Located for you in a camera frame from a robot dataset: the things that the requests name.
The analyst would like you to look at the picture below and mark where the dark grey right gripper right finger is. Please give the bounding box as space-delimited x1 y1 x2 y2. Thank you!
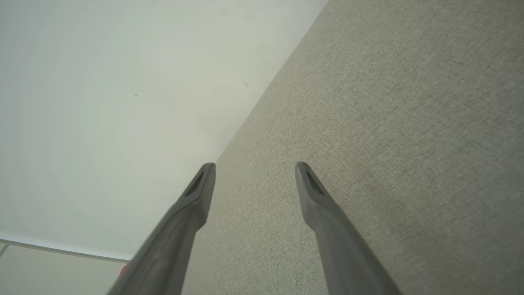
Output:
295 161 404 295

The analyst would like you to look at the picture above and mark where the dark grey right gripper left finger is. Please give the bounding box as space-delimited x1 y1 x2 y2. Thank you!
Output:
107 163 216 295

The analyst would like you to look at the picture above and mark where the grey fabric sofa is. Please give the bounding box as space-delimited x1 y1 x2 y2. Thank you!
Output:
180 0 524 295

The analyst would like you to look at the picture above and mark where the white wall baseboard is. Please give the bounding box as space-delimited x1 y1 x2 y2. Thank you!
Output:
0 238 131 263

